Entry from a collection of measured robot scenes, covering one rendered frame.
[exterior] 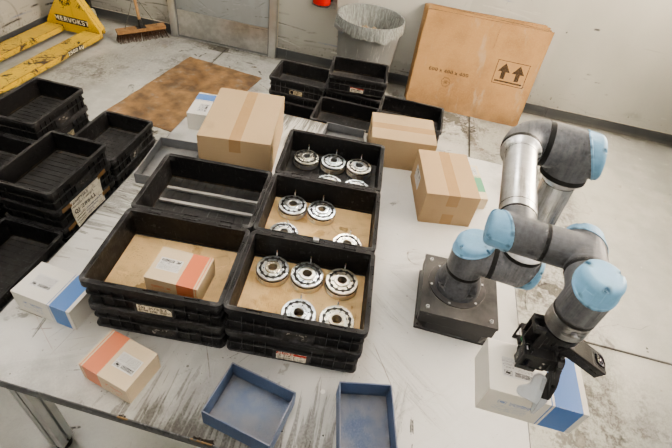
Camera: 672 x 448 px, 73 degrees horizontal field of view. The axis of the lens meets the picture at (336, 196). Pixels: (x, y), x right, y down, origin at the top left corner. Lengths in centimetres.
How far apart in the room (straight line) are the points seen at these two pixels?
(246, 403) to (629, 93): 413
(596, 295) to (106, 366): 118
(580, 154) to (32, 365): 155
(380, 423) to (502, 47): 335
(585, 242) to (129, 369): 114
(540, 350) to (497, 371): 12
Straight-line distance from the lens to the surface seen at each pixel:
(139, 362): 141
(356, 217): 168
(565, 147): 123
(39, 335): 164
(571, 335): 92
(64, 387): 152
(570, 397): 111
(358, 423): 140
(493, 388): 104
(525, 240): 91
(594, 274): 85
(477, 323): 155
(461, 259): 145
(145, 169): 208
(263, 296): 142
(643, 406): 280
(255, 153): 190
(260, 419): 138
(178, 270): 140
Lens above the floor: 198
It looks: 41 degrees down
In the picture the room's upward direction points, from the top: 10 degrees clockwise
